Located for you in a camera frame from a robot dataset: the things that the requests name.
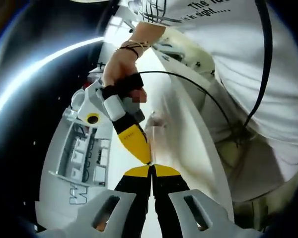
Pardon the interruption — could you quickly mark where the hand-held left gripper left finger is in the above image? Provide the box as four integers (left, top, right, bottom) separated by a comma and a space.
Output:
36, 165, 152, 238

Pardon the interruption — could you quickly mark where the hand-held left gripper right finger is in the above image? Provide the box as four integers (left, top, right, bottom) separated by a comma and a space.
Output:
151, 164, 264, 238

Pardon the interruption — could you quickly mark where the clear resealable bag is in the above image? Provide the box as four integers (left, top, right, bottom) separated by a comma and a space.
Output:
144, 110, 182, 172

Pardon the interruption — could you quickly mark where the person's right hand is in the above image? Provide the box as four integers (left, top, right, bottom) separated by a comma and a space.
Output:
100, 47, 141, 88

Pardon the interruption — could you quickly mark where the row of white storage boxes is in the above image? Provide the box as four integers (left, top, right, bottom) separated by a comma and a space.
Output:
64, 109, 111, 186

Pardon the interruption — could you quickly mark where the long ceiling light strip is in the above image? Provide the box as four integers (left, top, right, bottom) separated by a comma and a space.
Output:
0, 36, 105, 129

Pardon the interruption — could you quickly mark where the grey metal shelving unit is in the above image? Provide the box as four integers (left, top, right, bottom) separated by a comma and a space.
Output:
48, 105, 112, 190

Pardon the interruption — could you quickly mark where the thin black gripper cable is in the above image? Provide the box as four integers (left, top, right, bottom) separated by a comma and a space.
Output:
138, 70, 239, 149

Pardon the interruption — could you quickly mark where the thin wrist bracelet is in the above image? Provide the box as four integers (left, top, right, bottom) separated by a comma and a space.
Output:
115, 39, 152, 60

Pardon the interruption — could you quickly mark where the thick black cable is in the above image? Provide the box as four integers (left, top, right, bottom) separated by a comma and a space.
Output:
242, 0, 273, 128

